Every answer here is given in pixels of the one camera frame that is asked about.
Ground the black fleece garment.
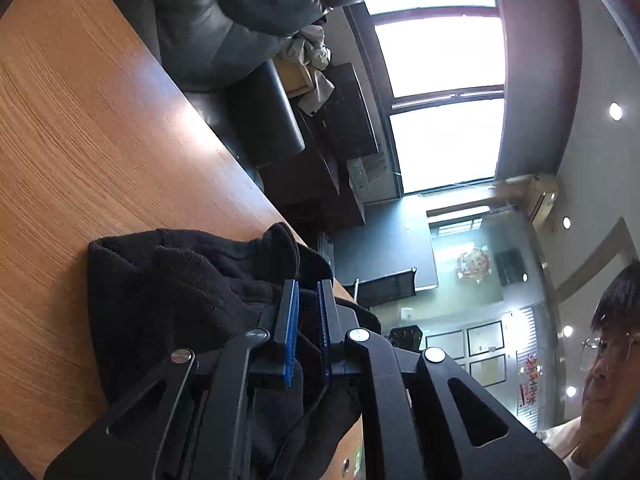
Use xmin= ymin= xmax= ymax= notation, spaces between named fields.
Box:
xmin=87 ymin=223 xmax=361 ymax=479

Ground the black mesh office chair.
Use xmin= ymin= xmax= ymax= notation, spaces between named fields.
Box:
xmin=354 ymin=268 xmax=416 ymax=309

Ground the dark wooden side cabinet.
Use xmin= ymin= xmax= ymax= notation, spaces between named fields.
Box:
xmin=259 ymin=144 xmax=366 ymax=240

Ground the black box on cabinet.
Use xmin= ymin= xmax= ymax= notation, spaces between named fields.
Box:
xmin=312 ymin=63 xmax=378 ymax=160

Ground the crumpled beige cloth pile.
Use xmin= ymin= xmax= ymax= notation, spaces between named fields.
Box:
xmin=277 ymin=24 xmax=335 ymax=117

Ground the person's head with glasses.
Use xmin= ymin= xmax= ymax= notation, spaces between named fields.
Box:
xmin=570 ymin=260 xmax=639 ymax=469

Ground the black leather armchair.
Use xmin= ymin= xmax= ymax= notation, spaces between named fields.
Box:
xmin=113 ymin=0 xmax=363 ymax=171

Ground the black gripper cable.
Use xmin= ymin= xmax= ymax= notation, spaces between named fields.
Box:
xmin=259 ymin=383 xmax=331 ymax=480

